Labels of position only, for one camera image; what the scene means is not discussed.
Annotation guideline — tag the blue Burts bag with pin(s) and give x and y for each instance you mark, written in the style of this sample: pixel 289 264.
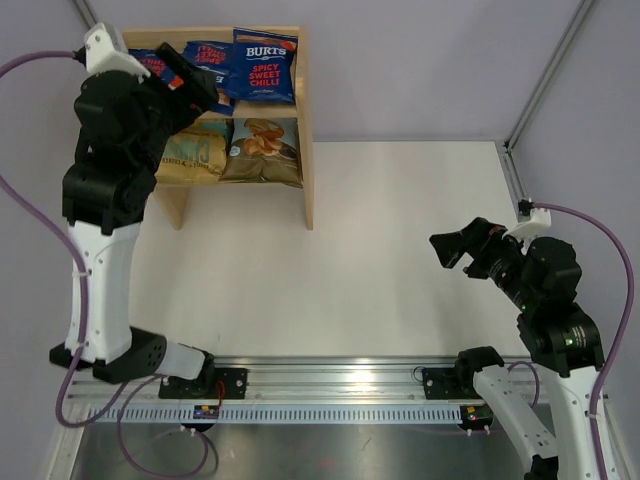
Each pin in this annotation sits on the blue Burts bag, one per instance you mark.
pixel 215 57
pixel 149 59
pixel 260 68

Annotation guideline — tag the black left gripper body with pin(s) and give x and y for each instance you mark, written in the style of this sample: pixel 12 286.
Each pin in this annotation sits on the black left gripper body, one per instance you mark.
pixel 168 110

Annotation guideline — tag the right aluminium frame post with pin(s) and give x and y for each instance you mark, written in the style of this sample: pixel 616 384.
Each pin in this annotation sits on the right aluminium frame post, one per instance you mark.
pixel 551 69

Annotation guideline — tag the wooden two-tier shelf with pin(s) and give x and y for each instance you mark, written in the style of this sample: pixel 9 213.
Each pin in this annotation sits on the wooden two-tier shelf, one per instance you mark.
pixel 173 197

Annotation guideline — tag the left aluminium frame post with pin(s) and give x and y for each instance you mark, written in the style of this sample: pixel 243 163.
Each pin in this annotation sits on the left aluminium frame post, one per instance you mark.
pixel 85 12

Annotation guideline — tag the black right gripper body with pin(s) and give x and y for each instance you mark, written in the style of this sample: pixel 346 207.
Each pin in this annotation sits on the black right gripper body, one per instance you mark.
pixel 500 259

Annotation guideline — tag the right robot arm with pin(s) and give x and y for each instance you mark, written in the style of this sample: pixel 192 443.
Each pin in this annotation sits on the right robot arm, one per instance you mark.
pixel 539 275

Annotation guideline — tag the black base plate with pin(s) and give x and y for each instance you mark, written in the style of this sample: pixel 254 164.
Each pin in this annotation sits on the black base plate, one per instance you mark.
pixel 227 382
pixel 442 383

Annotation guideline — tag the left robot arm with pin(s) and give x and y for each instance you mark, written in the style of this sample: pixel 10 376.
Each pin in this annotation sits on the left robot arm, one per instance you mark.
pixel 126 121

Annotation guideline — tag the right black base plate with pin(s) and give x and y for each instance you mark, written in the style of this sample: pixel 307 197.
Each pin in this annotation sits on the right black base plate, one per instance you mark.
pixel 442 383

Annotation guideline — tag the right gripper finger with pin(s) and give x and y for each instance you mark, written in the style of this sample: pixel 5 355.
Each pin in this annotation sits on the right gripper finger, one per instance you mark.
pixel 479 230
pixel 451 247

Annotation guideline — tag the light blue cassava chips bag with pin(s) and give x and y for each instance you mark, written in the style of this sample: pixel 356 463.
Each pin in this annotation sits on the light blue cassava chips bag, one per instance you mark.
pixel 264 151

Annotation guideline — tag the yellow kettle chips bag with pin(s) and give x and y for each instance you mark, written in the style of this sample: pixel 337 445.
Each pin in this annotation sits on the yellow kettle chips bag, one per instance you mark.
pixel 197 155

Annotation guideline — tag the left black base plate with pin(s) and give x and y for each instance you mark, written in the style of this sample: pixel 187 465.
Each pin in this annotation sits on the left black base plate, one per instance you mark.
pixel 227 382

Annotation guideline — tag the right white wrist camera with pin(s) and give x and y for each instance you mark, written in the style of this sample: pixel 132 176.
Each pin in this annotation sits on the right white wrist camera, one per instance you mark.
pixel 533 221

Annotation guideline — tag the aluminium frame post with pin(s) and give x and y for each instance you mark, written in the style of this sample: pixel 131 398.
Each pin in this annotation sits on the aluminium frame post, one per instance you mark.
pixel 85 12
pixel 551 69

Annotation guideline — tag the white slotted cable duct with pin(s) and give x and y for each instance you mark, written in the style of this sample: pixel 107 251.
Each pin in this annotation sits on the white slotted cable duct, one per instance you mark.
pixel 299 414

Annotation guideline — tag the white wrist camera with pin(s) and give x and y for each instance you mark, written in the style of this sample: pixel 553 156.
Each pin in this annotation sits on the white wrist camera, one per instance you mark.
pixel 105 50
pixel 533 221

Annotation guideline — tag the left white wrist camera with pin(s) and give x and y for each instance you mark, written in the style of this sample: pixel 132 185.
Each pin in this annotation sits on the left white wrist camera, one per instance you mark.
pixel 105 50

